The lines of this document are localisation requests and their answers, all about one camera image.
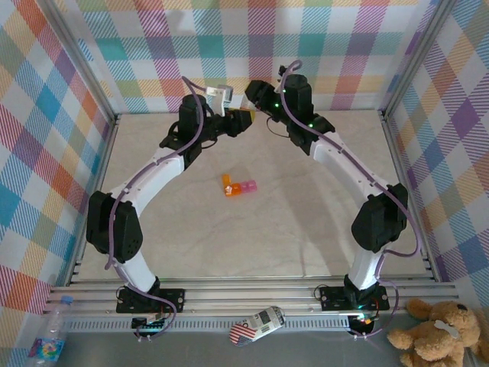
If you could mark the brown teddy bear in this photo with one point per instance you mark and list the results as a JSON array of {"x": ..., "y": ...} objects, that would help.
[{"x": 439, "y": 336}]

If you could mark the black round controller mount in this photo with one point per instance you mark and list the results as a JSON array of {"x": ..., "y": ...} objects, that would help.
[{"x": 363, "y": 325}]

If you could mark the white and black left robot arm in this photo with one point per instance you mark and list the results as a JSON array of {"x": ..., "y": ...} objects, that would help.
[{"x": 160, "y": 172}]

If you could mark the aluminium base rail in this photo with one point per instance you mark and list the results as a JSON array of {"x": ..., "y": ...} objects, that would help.
[{"x": 248, "y": 296}]

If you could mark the aluminium frame post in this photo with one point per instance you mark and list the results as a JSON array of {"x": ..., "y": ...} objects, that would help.
[
  {"x": 83, "y": 57},
  {"x": 416, "y": 57}
]

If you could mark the aluminium side rail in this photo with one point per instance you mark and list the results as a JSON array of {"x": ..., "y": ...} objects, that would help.
[
  {"x": 101, "y": 172},
  {"x": 397, "y": 153}
]

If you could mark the clear plastic water bottle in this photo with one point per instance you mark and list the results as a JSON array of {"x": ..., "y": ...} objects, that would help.
[{"x": 47, "y": 344}]

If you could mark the small green circuit board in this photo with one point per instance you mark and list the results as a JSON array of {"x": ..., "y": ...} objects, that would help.
[{"x": 151, "y": 325}]

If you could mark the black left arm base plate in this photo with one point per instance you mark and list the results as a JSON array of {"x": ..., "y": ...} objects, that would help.
[{"x": 173, "y": 300}]

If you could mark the orange and pink pill organizer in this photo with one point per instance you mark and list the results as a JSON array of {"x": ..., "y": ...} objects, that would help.
[{"x": 237, "y": 190}]

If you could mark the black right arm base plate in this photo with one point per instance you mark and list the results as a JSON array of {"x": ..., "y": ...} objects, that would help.
[{"x": 332, "y": 298}]

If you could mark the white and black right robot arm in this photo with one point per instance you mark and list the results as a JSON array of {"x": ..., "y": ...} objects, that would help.
[{"x": 344, "y": 160}]

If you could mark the printed can with flag pattern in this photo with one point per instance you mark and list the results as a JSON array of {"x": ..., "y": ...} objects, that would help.
[{"x": 260, "y": 323}]

